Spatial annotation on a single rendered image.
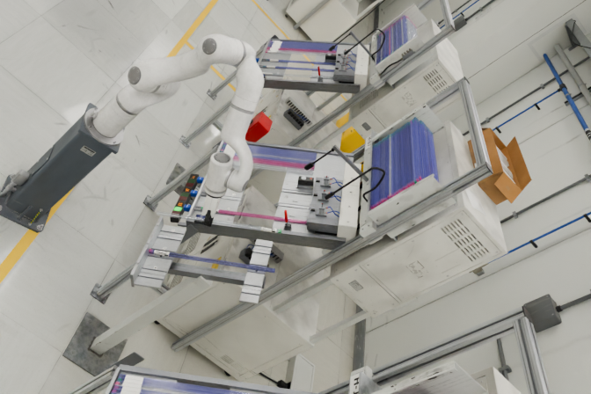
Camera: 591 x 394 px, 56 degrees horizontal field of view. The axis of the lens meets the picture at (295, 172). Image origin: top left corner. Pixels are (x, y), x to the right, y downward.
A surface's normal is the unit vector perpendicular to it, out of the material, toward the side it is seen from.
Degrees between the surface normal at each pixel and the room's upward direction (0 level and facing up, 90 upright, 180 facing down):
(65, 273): 0
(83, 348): 0
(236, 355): 90
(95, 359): 0
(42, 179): 90
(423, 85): 90
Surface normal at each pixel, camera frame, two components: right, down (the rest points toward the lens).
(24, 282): 0.72, -0.50
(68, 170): 0.03, 0.71
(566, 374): -0.68, -0.65
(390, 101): -0.14, 0.57
